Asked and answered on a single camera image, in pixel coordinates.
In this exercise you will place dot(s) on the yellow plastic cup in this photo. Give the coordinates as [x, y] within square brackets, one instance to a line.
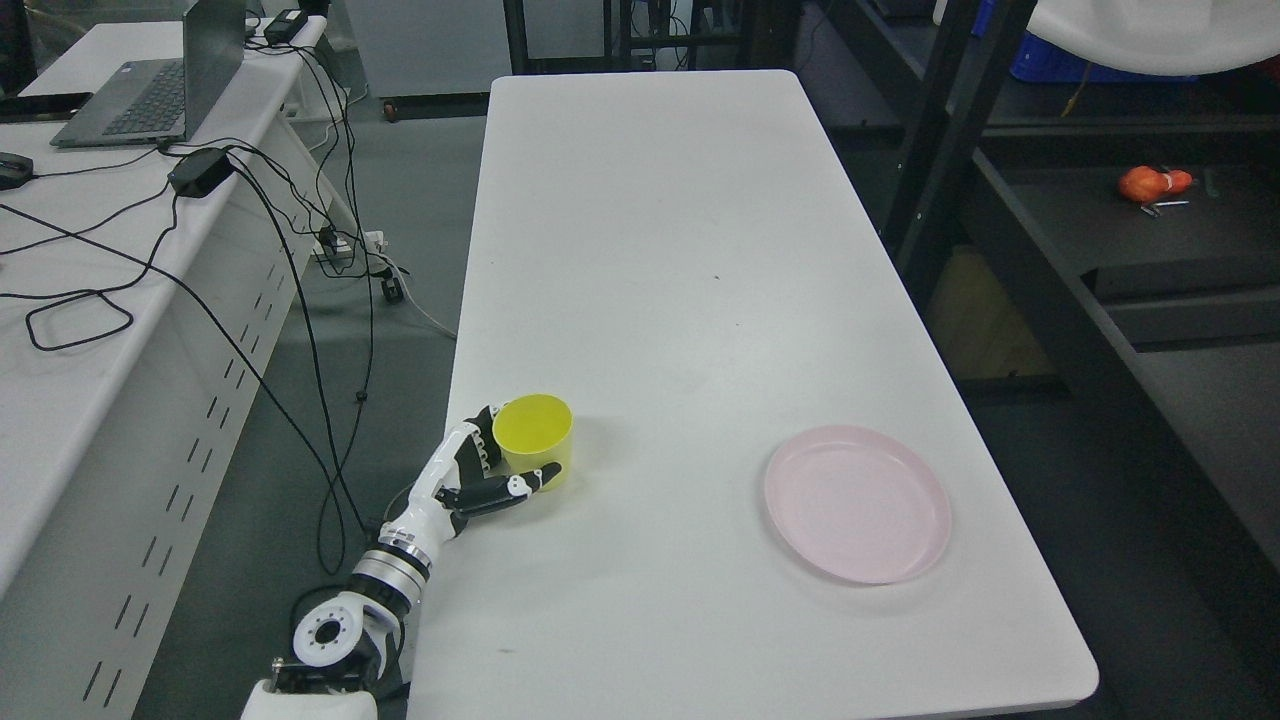
[533, 430]

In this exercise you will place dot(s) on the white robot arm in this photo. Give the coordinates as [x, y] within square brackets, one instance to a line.
[346, 652]

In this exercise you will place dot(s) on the orange toy on shelf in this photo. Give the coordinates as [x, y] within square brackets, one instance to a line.
[1144, 184]

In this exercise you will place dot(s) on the white power strip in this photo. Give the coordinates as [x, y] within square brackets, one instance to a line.
[331, 246]

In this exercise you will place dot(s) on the white side desk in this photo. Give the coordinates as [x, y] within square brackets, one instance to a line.
[135, 328]

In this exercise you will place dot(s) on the pink plastic plate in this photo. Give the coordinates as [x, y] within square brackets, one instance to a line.
[858, 505]

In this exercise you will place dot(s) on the black power adapter brick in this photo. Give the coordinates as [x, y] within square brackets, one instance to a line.
[197, 174]

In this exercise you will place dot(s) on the black charger on desk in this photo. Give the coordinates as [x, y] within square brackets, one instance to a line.
[281, 30]

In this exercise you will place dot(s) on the grey open laptop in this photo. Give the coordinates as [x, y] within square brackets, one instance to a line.
[149, 101]

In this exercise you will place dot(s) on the black computer mouse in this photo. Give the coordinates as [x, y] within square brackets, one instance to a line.
[15, 171]

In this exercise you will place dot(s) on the black metal rack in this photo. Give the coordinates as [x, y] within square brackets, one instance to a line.
[1161, 318]

